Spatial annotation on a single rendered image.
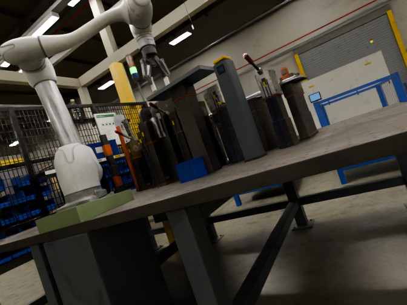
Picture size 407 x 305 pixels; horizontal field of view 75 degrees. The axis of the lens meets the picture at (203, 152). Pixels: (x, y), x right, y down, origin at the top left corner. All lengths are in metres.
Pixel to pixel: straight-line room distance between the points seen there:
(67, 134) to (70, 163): 0.29
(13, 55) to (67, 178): 0.62
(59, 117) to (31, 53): 0.31
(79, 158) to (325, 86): 8.60
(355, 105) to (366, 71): 0.99
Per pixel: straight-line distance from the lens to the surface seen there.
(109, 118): 2.62
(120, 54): 6.20
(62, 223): 1.21
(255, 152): 1.14
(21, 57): 1.53
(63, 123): 1.53
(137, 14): 1.37
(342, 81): 9.34
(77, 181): 1.24
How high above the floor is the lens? 0.78
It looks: 1 degrees up
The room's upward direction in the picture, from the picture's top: 19 degrees counter-clockwise
